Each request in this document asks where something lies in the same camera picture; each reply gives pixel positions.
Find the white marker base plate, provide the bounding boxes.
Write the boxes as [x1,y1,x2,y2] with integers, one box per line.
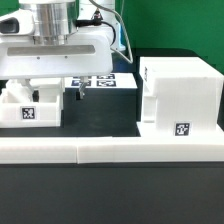
[64,73,137,89]

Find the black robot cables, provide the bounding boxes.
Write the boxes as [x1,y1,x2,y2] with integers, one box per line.
[88,0,134,65]

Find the white L-shaped fence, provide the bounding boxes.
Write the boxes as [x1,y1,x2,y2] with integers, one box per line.
[0,135,224,164]

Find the white rear drawer tray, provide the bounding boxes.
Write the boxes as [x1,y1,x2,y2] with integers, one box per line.
[6,78,64,102]

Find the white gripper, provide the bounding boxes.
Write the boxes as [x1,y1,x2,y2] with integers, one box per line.
[0,35,113,102]

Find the white front drawer tray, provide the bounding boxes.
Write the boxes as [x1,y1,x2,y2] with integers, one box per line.
[0,89,63,128]

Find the white drawer cabinet box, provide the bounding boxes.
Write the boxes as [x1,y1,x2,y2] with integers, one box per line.
[137,57,224,137]

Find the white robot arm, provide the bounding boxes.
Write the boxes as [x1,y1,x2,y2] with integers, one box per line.
[0,0,124,102]

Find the white drawer tray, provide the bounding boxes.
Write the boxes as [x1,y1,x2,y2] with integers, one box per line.
[0,89,63,128]
[6,78,64,102]

